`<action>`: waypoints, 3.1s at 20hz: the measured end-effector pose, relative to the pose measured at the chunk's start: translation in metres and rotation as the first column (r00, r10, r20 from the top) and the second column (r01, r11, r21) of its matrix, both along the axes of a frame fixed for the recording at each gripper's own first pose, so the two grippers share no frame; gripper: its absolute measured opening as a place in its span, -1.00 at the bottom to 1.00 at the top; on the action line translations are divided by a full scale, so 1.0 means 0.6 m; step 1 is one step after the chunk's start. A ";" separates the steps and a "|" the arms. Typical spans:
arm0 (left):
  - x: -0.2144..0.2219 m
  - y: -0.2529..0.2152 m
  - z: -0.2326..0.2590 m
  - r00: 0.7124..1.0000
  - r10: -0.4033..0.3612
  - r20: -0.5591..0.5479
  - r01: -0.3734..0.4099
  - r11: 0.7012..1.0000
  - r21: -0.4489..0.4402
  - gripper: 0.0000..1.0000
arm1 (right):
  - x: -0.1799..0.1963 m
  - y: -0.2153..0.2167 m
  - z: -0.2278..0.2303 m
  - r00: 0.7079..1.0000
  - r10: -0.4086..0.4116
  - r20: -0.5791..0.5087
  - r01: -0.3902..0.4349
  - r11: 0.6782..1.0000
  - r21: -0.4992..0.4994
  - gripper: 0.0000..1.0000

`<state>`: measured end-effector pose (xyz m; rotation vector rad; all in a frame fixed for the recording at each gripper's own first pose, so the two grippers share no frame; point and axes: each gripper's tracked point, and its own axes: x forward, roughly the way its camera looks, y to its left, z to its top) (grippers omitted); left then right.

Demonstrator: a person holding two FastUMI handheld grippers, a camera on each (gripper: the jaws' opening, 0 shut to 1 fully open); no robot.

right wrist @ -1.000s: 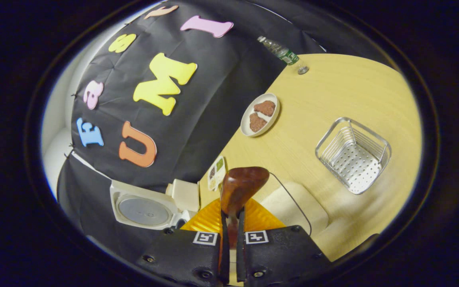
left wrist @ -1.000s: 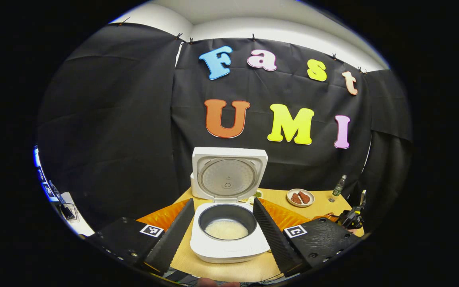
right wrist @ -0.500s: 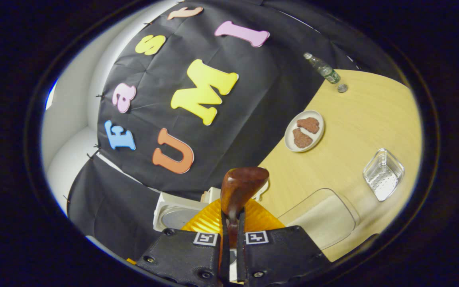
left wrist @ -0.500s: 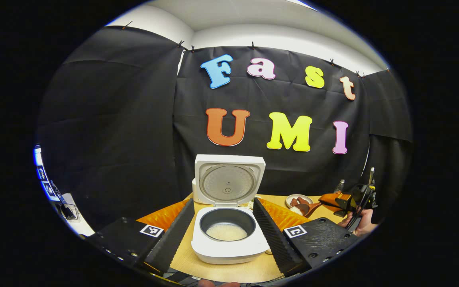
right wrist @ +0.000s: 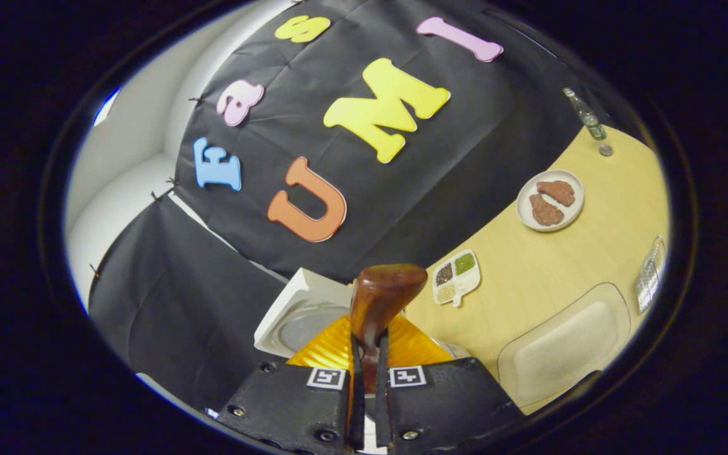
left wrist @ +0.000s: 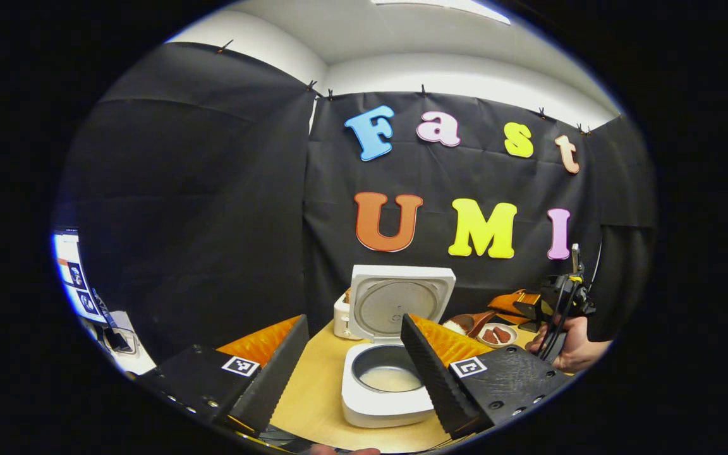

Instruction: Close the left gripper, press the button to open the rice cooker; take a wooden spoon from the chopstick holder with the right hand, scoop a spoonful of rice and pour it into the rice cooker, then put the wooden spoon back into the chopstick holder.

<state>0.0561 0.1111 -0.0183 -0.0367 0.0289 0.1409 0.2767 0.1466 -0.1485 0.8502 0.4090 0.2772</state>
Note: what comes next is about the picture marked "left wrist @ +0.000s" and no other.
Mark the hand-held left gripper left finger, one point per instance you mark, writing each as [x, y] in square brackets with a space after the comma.
[275, 379]

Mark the ceiling light panel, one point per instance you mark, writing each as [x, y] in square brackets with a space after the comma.
[452, 7]

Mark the white rice cooker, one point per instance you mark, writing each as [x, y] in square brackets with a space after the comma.
[370, 411]

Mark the black backdrop cloth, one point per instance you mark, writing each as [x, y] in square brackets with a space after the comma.
[212, 208]

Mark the small black device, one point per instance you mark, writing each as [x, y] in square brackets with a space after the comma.
[117, 341]

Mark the white round plate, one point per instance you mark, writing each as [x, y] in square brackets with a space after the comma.
[512, 335]

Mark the white rice heap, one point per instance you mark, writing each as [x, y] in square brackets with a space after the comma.
[389, 379]

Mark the wooden spoon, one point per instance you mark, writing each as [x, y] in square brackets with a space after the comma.
[479, 319]

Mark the lit computer monitor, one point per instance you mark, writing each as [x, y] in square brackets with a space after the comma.
[73, 272]

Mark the white toaster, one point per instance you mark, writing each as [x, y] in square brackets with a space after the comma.
[340, 322]

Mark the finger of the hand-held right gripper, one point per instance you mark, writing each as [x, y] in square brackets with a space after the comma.
[519, 302]
[525, 322]

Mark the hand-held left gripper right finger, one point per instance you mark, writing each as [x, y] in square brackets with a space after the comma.
[433, 379]

